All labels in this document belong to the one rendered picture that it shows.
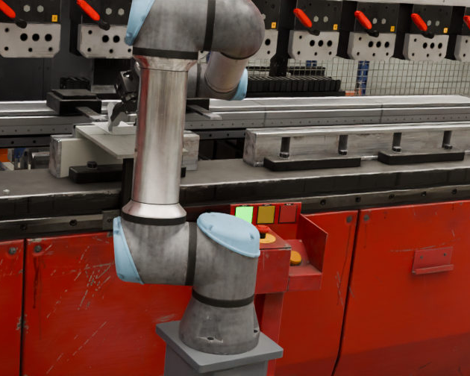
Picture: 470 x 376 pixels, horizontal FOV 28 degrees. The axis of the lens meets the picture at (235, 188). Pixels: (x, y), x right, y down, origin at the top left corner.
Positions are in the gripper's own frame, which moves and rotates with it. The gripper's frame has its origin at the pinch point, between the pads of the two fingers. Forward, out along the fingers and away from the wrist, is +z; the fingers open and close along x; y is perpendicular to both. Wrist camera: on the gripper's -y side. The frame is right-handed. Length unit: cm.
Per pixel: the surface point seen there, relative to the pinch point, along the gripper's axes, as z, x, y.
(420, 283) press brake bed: 32, -99, -39
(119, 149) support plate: -9.1, 7.7, -11.7
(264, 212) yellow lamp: 4.4, -33.3, -24.5
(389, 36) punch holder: -16, -82, 17
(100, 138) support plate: -2.3, 8.0, -3.7
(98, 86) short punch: -0.9, 3.5, 12.6
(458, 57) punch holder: -12, -110, 13
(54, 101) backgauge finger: 19.8, 6.1, 23.9
